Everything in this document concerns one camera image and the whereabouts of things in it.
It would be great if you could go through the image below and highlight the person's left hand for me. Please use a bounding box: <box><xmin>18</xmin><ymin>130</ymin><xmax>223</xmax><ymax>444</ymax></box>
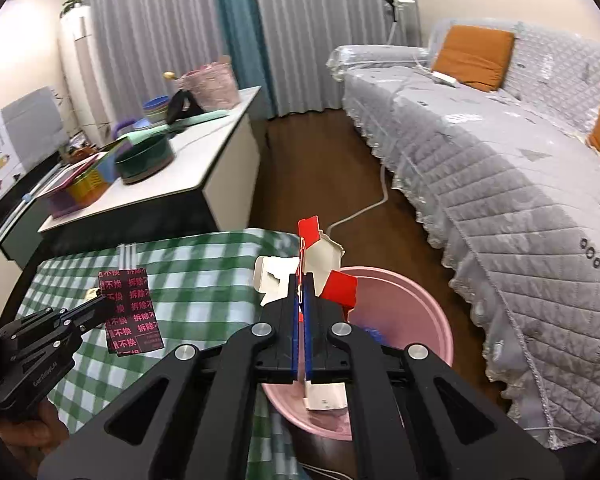
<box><xmin>2</xmin><ymin>400</ymin><xmax>71</xmax><ymax>478</ymax></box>

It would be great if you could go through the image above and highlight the thin white cable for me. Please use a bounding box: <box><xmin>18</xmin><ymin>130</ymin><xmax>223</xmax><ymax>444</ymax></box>
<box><xmin>522</xmin><ymin>425</ymin><xmax>598</xmax><ymax>443</ymax></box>

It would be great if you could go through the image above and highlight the television with grey cover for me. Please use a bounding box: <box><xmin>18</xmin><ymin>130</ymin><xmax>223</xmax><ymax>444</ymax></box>
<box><xmin>0</xmin><ymin>86</ymin><xmax>68</xmax><ymax>206</ymax></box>

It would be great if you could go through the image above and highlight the colourful striped storage box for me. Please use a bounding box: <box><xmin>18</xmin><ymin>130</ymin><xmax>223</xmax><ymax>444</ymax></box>
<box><xmin>35</xmin><ymin>140</ymin><xmax>131</xmax><ymax>219</ymax></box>

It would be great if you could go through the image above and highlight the pink woven basket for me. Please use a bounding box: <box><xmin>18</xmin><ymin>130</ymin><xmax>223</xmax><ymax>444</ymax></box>
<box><xmin>176</xmin><ymin>56</ymin><xmax>239</xmax><ymax>111</ymax></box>

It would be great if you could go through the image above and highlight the dark green round basin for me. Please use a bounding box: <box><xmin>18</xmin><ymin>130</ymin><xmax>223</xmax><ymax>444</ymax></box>
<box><xmin>115</xmin><ymin>136</ymin><xmax>174</xmax><ymax>184</ymax></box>

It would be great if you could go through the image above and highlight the white coffee table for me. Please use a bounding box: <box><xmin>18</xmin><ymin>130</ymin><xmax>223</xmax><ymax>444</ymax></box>
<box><xmin>37</xmin><ymin>86</ymin><xmax>263</xmax><ymax>241</ymax></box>

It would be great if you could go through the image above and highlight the stack of blue bowls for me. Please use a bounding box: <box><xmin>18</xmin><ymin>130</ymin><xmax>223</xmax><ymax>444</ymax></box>
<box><xmin>142</xmin><ymin>96</ymin><xmax>170</xmax><ymax>122</ymax></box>

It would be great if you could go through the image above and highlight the pink plastic basin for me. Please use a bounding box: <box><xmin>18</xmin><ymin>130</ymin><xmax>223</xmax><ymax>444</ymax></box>
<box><xmin>260</xmin><ymin>266</ymin><xmax>453</xmax><ymax>442</ymax></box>

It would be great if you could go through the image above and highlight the teal curtain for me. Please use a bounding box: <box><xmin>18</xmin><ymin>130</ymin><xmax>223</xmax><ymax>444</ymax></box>
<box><xmin>211</xmin><ymin>0</ymin><xmax>278</xmax><ymax>120</ymax></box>

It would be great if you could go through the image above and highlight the grey curtain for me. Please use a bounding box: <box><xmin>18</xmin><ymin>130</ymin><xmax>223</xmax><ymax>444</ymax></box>
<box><xmin>250</xmin><ymin>0</ymin><xmax>421</xmax><ymax>113</ymax></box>
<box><xmin>77</xmin><ymin>0</ymin><xmax>231</xmax><ymax>126</ymax></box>

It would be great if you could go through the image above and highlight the television cabinet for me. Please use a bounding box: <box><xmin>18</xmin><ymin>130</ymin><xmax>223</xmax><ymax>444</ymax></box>
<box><xmin>0</xmin><ymin>160</ymin><xmax>66</xmax><ymax>321</ymax></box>

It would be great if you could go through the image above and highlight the thick white cable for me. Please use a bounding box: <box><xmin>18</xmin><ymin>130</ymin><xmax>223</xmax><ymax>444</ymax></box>
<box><xmin>327</xmin><ymin>160</ymin><xmax>391</xmax><ymax>233</ymax></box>

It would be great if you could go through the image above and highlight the sofa with grey quilted cover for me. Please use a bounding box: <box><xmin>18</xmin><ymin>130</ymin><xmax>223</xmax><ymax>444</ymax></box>
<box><xmin>326</xmin><ymin>19</ymin><xmax>600</xmax><ymax>451</ymax></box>

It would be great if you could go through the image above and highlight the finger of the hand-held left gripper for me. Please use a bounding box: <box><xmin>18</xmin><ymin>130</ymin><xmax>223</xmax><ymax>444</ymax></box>
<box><xmin>0</xmin><ymin>294</ymin><xmax>113</xmax><ymax>362</ymax></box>

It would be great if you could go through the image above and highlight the white device on stand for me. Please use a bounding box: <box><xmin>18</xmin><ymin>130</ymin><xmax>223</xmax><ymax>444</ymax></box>
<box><xmin>382</xmin><ymin>0</ymin><xmax>416</xmax><ymax>46</ymax></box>

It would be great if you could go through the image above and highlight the white standing air conditioner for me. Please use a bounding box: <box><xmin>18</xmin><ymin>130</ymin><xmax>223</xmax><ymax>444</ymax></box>
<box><xmin>57</xmin><ymin>4</ymin><xmax>116</xmax><ymax>146</ymax></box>

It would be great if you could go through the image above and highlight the dark packet with pink print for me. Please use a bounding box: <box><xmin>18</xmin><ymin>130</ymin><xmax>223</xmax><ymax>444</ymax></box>
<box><xmin>97</xmin><ymin>267</ymin><xmax>165</xmax><ymax>358</ymax></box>

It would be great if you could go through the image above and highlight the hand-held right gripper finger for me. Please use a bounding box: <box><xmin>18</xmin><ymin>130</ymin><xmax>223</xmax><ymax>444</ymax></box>
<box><xmin>37</xmin><ymin>275</ymin><xmax>303</xmax><ymax>480</ymax></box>
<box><xmin>302</xmin><ymin>284</ymin><xmax>564</xmax><ymax>480</ymax></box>

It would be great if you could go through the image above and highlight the black bag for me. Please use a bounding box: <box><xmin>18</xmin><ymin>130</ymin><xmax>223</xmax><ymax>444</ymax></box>
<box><xmin>166</xmin><ymin>89</ymin><xmax>203</xmax><ymax>125</ymax></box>

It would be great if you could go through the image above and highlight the light green board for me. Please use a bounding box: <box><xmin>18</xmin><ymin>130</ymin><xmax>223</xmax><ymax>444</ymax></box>
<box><xmin>170</xmin><ymin>109</ymin><xmax>231</xmax><ymax>133</ymax></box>

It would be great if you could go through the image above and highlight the brown tea set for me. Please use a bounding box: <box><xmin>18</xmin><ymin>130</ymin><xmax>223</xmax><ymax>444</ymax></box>
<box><xmin>60</xmin><ymin>135</ymin><xmax>101</xmax><ymax>166</ymax></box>

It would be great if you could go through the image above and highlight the red and white carton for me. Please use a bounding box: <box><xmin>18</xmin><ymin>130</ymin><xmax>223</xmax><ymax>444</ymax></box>
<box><xmin>254</xmin><ymin>216</ymin><xmax>359</xmax><ymax>411</ymax></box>

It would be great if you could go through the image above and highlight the green checkered tablecloth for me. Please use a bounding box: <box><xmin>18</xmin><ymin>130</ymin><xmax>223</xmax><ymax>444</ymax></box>
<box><xmin>17</xmin><ymin>228</ymin><xmax>311</xmax><ymax>480</ymax></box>

